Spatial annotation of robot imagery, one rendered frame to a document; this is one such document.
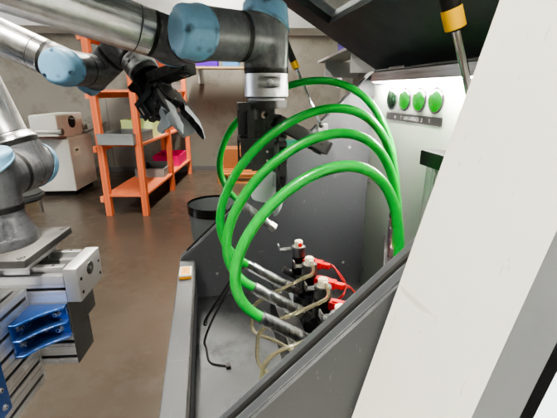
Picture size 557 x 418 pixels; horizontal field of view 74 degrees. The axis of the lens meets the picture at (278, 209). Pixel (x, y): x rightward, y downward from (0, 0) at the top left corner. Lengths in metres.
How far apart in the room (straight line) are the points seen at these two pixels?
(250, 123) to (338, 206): 0.51
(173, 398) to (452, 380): 0.43
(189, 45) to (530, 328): 0.50
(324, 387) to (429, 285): 0.17
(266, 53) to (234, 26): 0.07
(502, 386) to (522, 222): 0.11
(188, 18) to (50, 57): 0.42
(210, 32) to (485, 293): 0.47
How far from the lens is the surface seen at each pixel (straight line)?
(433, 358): 0.36
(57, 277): 1.05
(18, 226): 1.08
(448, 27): 0.41
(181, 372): 0.69
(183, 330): 0.79
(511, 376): 0.30
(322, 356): 0.43
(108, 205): 4.75
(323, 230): 1.10
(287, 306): 0.60
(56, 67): 0.92
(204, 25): 0.58
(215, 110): 6.96
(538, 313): 0.29
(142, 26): 0.68
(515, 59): 0.36
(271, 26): 0.64
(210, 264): 1.08
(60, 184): 5.96
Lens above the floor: 1.40
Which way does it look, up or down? 18 degrees down
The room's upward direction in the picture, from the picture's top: straight up
